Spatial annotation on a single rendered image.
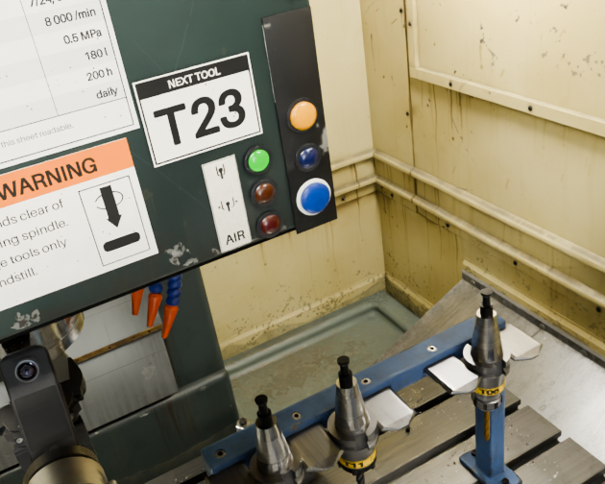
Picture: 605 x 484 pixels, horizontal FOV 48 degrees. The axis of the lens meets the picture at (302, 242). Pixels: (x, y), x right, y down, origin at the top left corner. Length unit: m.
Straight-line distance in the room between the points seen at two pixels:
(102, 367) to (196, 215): 0.86
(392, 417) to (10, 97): 0.60
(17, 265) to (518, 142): 1.13
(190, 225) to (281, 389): 1.37
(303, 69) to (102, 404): 1.01
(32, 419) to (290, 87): 0.40
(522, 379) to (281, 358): 0.75
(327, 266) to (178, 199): 1.48
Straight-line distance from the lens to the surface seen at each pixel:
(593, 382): 1.54
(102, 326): 1.36
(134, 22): 0.54
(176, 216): 0.59
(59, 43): 0.53
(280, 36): 0.58
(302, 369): 1.98
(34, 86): 0.53
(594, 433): 1.49
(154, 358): 1.44
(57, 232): 0.57
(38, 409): 0.72
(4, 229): 0.56
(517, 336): 1.03
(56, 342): 0.77
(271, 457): 0.83
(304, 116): 0.60
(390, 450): 1.30
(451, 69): 1.59
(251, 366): 2.01
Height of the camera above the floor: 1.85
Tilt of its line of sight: 29 degrees down
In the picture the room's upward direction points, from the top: 9 degrees counter-clockwise
